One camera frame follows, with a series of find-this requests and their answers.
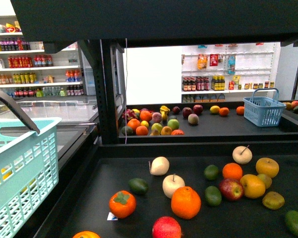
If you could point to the large orange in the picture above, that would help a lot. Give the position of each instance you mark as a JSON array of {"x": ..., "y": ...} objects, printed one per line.
[{"x": 185, "y": 203}]

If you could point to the small orange back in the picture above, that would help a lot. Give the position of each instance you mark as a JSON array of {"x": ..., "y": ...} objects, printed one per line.
[{"x": 232, "y": 171}]

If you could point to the green lime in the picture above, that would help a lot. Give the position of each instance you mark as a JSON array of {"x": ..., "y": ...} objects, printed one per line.
[
  {"x": 213, "y": 196},
  {"x": 211, "y": 172}
]

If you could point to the yellow apple back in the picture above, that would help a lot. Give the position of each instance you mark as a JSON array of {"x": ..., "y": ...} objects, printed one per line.
[{"x": 267, "y": 166}]

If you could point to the light blue shopping basket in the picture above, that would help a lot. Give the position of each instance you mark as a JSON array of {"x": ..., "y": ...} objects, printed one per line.
[{"x": 33, "y": 159}]

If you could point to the beverage shelf left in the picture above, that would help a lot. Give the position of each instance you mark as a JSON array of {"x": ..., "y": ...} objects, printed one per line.
[{"x": 27, "y": 70}]

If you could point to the yellow orange apple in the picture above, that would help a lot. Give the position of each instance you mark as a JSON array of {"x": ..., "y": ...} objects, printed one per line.
[{"x": 253, "y": 186}]

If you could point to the white pear back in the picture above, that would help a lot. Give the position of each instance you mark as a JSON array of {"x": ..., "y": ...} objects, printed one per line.
[{"x": 242, "y": 155}]

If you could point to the red yellow apple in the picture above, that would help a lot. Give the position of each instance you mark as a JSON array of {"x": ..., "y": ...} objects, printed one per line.
[{"x": 231, "y": 189}]

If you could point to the dark avocado left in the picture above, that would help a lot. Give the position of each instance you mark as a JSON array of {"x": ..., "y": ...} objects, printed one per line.
[{"x": 138, "y": 186}]

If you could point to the white product shelf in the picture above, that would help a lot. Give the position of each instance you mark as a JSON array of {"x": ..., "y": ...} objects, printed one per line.
[{"x": 228, "y": 72}]

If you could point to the red pomegranate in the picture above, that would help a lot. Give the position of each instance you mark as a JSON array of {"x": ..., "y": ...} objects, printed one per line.
[{"x": 166, "y": 227}]

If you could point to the olive kiwi back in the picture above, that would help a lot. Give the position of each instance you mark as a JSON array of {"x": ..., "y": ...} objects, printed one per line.
[{"x": 266, "y": 180}]

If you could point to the green lime upper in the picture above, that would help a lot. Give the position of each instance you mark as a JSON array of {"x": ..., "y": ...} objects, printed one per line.
[{"x": 211, "y": 172}]

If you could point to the green lime middle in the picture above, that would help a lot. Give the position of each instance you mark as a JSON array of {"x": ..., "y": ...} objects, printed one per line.
[{"x": 213, "y": 196}]

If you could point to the blue basket far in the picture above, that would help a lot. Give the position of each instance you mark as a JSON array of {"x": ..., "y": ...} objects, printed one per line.
[{"x": 263, "y": 111}]

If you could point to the white pear upper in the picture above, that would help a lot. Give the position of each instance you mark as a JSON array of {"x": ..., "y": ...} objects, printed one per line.
[{"x": 159, "y": 166}]

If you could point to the orange front left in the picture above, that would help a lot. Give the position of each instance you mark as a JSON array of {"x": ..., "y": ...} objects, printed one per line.
[{"x": 86, "y": 234}]

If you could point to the brown kiwi fruit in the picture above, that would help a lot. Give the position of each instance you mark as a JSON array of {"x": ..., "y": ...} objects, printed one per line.
[{"x": 273, "y": 200}]

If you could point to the orange persimmon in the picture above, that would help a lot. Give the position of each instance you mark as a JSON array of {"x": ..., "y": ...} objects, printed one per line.
[{"x": 122, "y": 204}]

